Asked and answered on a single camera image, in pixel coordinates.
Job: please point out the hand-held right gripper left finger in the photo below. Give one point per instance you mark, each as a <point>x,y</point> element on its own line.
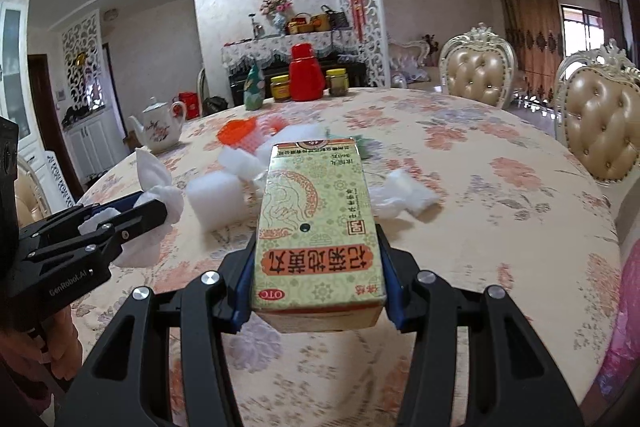
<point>245,289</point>

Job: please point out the beige tufted white chair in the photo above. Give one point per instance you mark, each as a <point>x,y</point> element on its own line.
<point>477,67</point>
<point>605,127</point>
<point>32,192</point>

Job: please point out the vase with pink flowers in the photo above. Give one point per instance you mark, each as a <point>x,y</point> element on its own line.
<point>276,9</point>

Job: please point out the red thermos jug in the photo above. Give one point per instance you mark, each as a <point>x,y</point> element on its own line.
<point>306,74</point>

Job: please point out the metal stand ornament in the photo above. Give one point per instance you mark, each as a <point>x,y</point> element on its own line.
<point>254,27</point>

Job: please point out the green patterned bottle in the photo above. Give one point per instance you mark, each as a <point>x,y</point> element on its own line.
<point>255,87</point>

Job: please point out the red framed window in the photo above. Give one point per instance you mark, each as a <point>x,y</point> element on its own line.
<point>580,29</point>

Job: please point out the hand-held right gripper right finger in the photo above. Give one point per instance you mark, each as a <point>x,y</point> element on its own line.
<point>393,279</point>

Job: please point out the person's left hand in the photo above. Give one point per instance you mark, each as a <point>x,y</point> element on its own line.
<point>65,347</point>

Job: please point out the white carved sofa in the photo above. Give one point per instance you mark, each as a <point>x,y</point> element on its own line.
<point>412,59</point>

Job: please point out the black handbag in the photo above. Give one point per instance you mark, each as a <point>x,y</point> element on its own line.
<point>336,18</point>

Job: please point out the white floral teapot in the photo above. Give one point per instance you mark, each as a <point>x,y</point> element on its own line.
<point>157,127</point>

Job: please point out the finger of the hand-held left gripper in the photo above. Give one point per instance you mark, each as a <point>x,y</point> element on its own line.
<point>117,205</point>
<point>145,214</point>

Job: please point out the black piano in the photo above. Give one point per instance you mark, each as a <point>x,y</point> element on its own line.
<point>352,74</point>

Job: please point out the person's left forearm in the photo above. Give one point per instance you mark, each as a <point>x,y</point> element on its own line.
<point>22,372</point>

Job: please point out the white cabinet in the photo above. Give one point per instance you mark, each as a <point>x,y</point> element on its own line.
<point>95,147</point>

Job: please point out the dark pickle glass jar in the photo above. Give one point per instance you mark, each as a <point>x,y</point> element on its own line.
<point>337,83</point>

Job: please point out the floral lace cloth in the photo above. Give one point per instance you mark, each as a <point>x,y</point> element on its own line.
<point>260,49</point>

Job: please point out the floral tablecloth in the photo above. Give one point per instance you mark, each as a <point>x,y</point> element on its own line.
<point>500,207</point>

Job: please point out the yellow label glass jar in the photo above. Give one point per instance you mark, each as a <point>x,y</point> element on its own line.
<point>280,89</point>

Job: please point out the red gift bag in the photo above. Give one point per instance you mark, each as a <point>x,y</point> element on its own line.
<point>188,106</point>

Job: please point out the red yellow basket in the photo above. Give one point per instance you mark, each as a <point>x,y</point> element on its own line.
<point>300,26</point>

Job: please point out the brown woven basket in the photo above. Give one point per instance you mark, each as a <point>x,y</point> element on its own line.
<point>321,24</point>

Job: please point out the brown patterned curtain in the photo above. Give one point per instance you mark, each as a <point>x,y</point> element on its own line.
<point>532,42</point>

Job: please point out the yellow green medicine box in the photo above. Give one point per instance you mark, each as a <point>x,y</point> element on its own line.
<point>315,227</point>

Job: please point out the orange pink foam net sleeve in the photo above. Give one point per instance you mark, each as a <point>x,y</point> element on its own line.
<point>235,132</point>

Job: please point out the white lattice partition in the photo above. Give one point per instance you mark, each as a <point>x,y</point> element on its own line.
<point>372,32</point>
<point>80,52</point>

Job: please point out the white foam cube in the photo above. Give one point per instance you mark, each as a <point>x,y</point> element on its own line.
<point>212,202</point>

